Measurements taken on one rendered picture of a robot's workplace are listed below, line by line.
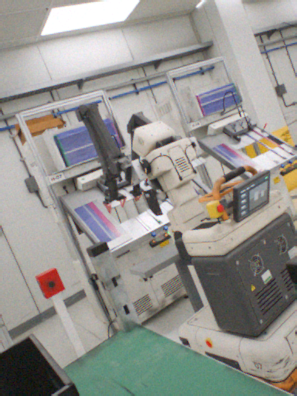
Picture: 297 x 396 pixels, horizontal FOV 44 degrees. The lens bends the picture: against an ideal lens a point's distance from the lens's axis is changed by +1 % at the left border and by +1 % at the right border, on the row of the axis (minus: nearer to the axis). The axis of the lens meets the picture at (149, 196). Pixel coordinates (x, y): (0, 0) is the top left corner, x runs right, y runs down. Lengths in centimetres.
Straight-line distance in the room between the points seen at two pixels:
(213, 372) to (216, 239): 118
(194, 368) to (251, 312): 128
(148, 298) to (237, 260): 143
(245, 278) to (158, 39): 442
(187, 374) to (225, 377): 5
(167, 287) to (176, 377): 260
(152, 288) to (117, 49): 335
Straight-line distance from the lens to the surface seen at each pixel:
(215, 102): 377
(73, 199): 290
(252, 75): 572
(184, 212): 200
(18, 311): 439
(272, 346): 177
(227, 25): 575
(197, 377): 46
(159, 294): 304
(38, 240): 435
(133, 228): 264
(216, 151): 346
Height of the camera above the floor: 119
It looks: 5 degrees down
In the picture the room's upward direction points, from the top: 22 degrees counter-clockwise
